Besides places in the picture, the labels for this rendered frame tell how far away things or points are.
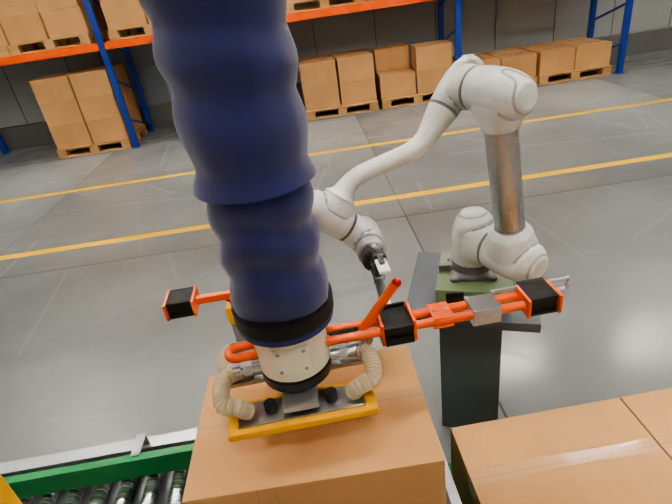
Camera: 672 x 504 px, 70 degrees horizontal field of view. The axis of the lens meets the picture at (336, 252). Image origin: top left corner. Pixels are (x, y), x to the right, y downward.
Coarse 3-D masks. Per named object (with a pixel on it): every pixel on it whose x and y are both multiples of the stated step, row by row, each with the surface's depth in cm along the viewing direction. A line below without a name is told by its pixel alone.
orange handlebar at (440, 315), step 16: (432, 304) 116; (448, 304) 116; (464, 304) 115; (512, 304) 112; (416, 320) 112; (432, 320) 111; (448, 320) 111; (464, 320) 112; (336, 336) 111; (352, 336) 110; (368, 336) 111; (256, 352) 109
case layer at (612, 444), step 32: (544, 416) 162; (576, 416) 160; (608, 416) 158; (640, 416) 157; (480, 448) 154; (512, 448) 153; (544, 448) 151; (576, 448) 150; (608, 448) 148; (640, 448) 147; (480, 480) 145; (512, 480) 143; (544, 480) 142; (576, 480) 141; (608, 480) 140; (640, 480) 138
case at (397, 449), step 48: (384, 384) 129; (288, 432) 120; (336, 432) 118; (384, 432) 116; (432, 432) 114; (192, 480) 111; (240, 480) 110; (288, 480) 108; (336, 480) 107; (384, 480) 109; (432, 480) 110
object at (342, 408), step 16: (336, 384) 114; (256, 400) 113; (272, 400) 108; (320, 400) 110; (336, 400) 109; (352, 400) 108; (368, 400) 108; (256, 416) 108; (272, 416) 107; (288, 416) 107; (304, 416) 106; (320, 416) 106; (336, 416) 106; (352, 416) 106; (240, 432) 105; (256, 432) 105; (272, 432) 105
